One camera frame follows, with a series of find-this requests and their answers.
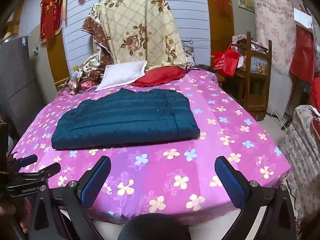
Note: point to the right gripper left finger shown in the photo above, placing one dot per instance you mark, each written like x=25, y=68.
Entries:
x=60, y=213

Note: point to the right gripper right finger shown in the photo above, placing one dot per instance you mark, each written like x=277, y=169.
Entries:
x=278, y=221

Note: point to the dark teal puffer jacket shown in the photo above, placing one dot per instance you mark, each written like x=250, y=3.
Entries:
x=127, y=118

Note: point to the person's left hand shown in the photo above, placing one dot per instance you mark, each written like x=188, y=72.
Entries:
x=22, y=207

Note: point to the floral covered chair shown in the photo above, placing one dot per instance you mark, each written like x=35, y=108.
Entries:
x=301, y=149

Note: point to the grey refrigerator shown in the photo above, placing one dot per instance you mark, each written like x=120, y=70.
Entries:
x=21, y=99

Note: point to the pink floral bed sheet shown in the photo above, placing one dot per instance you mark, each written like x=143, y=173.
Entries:
x=175, y=177

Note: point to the white pillow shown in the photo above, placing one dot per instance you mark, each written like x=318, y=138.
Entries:
x=122, y=74

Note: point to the wooden shelf rack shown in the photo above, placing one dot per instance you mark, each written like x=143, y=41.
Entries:
x=254, y=77

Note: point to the brown patterned blanket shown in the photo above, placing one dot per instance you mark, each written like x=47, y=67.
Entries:
x=90, y=73

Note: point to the red pillow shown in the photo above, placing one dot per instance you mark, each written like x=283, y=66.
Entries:
x=159, y=76

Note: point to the red hanging garment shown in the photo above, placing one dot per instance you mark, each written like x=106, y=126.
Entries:
x=303, y=62

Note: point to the red shopping bag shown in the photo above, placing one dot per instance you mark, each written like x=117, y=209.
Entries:
x=226, y=62

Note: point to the red Chinese knot decoration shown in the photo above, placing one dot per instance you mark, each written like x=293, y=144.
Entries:
x=52, y=14

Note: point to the beige floral quilt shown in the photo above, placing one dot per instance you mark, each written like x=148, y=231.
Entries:
x=137, y=30

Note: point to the floral pink curtain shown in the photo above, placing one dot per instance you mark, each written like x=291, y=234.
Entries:
x=274, y=22

